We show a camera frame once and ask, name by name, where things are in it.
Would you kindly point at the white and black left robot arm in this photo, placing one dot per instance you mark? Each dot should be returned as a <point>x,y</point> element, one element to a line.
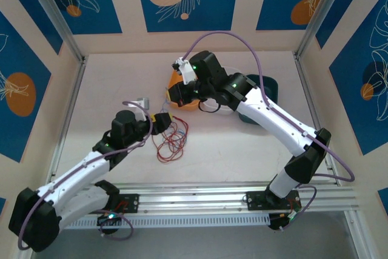
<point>75,174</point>

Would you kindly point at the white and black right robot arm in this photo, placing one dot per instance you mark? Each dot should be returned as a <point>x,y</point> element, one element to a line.
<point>272,119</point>

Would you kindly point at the orange plastic bin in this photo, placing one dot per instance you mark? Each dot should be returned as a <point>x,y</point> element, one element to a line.
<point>189,106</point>

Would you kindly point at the white plastic bin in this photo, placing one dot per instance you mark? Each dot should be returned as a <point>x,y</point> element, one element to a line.
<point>225,111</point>

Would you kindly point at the dark teal plastic bin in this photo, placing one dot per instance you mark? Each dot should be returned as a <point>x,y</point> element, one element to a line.
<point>271,87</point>

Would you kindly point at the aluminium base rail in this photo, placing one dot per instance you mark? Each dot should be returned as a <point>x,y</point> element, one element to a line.
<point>197,198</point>

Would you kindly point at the aluminium frame post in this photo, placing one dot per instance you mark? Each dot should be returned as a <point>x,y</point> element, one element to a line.
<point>57,19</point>
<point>321,13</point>

